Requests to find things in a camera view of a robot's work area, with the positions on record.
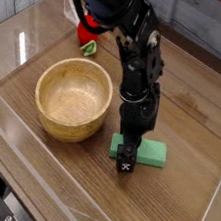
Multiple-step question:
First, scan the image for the red felt strawberry toy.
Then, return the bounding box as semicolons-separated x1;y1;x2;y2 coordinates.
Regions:
77;23;98;57

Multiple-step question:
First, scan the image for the clear acrylic tray enclosure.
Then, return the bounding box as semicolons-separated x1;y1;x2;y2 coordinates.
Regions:
0;0;221;221

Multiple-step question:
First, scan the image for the brown wooden bowl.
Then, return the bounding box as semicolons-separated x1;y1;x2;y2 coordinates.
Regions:
35;58;113;143

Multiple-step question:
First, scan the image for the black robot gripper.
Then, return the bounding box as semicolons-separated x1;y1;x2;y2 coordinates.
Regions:
116;82;161;173

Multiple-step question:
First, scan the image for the green rectangular block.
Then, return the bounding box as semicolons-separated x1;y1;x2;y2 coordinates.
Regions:
109;133;167;168

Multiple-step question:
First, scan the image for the clear acrylic triangular bracket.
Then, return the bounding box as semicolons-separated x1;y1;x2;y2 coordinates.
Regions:
63;0;79;26

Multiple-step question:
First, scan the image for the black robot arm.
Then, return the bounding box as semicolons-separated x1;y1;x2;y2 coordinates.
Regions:
72;0;164;173

